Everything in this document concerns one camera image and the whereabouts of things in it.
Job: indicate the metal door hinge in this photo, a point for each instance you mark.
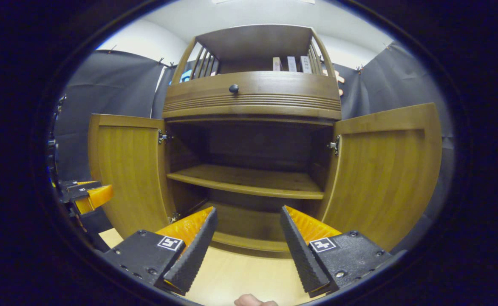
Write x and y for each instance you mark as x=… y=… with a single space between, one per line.
x=163 y=136
x=335 y=145

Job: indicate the wooden shoe cabinet door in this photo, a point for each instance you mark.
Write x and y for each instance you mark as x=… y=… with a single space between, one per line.
x=125 y=170
x=380 y=178

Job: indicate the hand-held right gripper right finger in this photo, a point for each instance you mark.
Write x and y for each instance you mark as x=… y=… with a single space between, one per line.
x=302 y=255

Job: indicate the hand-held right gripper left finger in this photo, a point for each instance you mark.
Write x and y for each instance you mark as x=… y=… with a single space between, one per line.
x=196 y=255

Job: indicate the wooden double-door shoe cabinet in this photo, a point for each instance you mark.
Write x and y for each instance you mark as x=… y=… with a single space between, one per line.
x=253 y=97

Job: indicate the black round drawer knob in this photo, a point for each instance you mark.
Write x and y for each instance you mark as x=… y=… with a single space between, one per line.
x=233 y=89

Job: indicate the wooden cabinet shelf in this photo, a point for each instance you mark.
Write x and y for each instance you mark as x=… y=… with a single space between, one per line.
x=249 y=178

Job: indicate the black backdrop cloth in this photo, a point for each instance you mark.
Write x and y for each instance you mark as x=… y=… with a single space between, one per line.
x=117 y=85

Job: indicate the grey book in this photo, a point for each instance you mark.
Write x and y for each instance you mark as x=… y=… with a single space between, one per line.
x=291 y=64

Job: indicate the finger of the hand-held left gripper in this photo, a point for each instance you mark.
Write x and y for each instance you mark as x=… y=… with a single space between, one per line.
x=96 y=197

